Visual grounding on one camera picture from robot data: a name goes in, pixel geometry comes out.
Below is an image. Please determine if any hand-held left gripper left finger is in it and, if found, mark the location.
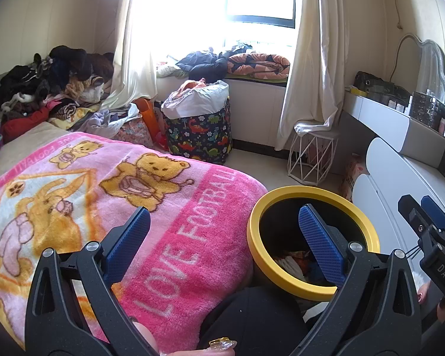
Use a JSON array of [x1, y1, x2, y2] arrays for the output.
[[24, 206, 160, 356]]

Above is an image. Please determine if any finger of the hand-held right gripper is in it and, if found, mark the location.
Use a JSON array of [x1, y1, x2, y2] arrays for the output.
[[422, 195, 445, 264], [398, 195, 445, 286]]

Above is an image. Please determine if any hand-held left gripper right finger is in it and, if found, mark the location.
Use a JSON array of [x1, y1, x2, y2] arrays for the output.
[[289, 204, 423, 356]]

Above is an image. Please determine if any yellow rimmed black bin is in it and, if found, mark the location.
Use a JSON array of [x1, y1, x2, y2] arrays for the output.
[[247, 185, 379, 301]]

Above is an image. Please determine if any person's right hand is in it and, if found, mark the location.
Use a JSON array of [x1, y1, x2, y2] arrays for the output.
[[416, 282, 445, 321]]

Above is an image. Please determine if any person's left hand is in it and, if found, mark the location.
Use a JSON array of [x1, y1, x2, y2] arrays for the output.
[[129, 319, 238, 356]]

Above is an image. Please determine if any white rounded cabinet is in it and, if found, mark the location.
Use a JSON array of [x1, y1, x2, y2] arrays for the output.
[[352, 137, 445, 268]]

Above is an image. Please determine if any pink bear printed blanket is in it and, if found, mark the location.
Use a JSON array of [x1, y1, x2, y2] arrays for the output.
[[0, 131, 269, 353]]

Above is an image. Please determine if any clear cosmetic organizer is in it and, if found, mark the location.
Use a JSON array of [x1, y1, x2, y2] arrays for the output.
[[410, 91, 445, 128]]

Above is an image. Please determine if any floral fabric bag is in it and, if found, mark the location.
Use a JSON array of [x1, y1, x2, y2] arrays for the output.
[[115, 119, 154, 149]]

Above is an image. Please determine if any lilac white clothing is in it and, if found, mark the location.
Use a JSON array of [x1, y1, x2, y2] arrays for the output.
[[70, 103, 139, 138]]

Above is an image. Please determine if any dinosaur print fabric basket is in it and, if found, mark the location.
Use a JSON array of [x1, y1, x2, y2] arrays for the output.
[[162, 98, 232, 164]]

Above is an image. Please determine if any orange bag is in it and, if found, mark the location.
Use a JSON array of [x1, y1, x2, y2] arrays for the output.
[[135, 98, 160, 139]]

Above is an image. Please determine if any olive green bag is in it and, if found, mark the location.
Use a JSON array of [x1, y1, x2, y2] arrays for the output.
[[354, 71, 410, 101]]

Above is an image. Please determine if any yellow brown printed blanket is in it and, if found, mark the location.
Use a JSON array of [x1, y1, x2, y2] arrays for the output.
[[48, 102, 101, 130]]

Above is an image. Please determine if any wavy edged mirror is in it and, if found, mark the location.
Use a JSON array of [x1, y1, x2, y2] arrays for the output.
[[389, 33, 445, 101]]

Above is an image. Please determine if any red cloth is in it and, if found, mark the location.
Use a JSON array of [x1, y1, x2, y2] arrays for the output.
[[2, 107, 54, 143]]

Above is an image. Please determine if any white plastic bag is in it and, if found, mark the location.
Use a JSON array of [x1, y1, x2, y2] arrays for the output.
[[160, 80, 230, 119]]

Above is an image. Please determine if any orange pink cloth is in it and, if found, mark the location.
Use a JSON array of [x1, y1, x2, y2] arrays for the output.
[[171, 78, 208, 99]]

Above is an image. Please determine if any white green pillow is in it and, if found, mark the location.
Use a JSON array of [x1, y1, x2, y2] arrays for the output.
[[156, 63, 182, 78]]

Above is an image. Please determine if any cream curtain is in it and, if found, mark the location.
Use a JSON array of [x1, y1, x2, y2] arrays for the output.
[[275, 0, 351, 151], [102, 0, 160, 110]]

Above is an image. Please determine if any pile of dark clothes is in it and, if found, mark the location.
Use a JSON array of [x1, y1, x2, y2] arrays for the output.
[[0, 45, 115, 112]]

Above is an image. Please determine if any black jacket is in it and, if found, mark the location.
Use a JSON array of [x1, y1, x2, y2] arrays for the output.
[[176, 48, 231, 80]]

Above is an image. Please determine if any white wire stool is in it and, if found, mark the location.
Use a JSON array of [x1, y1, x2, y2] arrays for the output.
[[287, 122, 338, 187]]

